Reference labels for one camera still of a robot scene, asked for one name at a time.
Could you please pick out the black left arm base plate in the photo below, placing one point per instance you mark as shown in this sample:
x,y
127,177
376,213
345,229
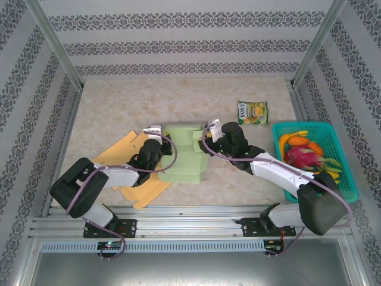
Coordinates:
x,y
131,226

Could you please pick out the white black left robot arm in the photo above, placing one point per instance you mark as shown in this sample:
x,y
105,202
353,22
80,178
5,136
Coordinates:
x,y
119,175

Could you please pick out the small circuit board green light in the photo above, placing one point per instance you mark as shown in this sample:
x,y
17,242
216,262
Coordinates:
x,y
108,245

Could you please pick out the aluminium mounting rail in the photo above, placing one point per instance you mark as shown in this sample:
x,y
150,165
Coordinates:
x,y
184,223

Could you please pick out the yellow green candy packet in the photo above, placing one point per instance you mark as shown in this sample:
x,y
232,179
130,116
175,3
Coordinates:
x,y
253,113

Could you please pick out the green paper box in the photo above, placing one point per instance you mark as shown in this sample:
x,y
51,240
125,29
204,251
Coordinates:
x,y
184,167

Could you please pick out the orange paper box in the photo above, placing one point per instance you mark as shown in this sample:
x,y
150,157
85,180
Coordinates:
x,y
146,193

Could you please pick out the single yellow toy banana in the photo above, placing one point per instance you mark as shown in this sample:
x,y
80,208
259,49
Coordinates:
x,y
282,141

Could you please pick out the aluminium frame post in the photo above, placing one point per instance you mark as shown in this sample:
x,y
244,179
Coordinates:
x,y
53,41
318,41

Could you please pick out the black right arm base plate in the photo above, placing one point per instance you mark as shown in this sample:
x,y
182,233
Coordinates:
x,y
247,228

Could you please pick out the orange toy mango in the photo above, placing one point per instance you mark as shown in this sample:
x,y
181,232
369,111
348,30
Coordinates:
x,y
297,140

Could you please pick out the teal plastic basket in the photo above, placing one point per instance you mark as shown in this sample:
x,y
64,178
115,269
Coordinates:
x,y
327,131

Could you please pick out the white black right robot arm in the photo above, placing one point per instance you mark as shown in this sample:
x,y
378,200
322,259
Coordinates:
x,y
279,172

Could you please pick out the pink toy dragon fruit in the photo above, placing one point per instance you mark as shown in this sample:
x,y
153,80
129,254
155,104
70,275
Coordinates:
x,y
300,158

